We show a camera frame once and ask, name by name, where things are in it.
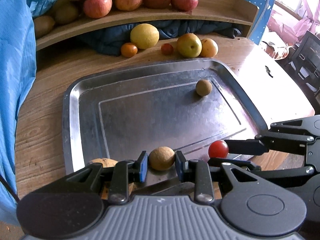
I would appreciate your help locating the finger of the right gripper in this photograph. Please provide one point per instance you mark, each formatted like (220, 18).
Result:
(250, 167)
(263, 143)

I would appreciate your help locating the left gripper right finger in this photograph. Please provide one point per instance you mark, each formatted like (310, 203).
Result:
(197, 172)

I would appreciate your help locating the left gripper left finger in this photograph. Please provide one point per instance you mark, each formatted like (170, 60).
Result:
(124, 173)

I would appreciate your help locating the red cherry tomato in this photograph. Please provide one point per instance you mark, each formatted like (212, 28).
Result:
(218, 149)
(167, 49)

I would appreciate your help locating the brown longan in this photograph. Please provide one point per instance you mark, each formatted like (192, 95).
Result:
(203, 87)
(162, 158)

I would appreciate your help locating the large yellow lemon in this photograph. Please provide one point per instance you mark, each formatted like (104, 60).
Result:
(144, 36)

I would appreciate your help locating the metal tray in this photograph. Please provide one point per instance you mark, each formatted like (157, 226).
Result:
(119, 113)

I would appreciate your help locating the brown longan on tray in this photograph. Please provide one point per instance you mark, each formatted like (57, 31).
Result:
(203, 87)

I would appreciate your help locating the black appliance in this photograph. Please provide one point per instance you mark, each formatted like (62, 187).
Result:
(305, 63)

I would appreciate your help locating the yellow orange spotted fruit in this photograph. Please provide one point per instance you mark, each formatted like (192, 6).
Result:
(209, 48)

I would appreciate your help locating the orange tangerine left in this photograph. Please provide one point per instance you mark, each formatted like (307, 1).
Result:
(128, 50)

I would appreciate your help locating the yellow green pear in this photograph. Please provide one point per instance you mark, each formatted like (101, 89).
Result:
(189, 45)

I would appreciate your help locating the dark blue crumpled cloth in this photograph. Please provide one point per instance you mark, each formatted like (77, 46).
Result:
(108, 41)

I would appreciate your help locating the pink curtain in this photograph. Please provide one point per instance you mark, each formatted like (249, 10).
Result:
(291, 19)

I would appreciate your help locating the wooden shelf riser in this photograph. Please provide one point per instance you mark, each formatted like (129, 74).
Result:
(234, 11)

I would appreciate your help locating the small dark red apple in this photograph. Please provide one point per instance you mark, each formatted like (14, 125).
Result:
(184, 5)

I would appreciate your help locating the light blue fabric sheet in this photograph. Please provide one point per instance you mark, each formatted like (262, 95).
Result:
(18, 70)

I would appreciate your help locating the pale red apple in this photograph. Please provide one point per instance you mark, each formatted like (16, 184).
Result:
(97, 8)

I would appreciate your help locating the brown kiwi left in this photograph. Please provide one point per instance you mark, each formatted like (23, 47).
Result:
(43, 25)

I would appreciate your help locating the brown kiwi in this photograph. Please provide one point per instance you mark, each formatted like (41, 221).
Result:
(66, 14)
(43, 25)

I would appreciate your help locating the brown kiwi right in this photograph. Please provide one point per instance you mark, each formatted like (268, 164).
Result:
(66, 14)

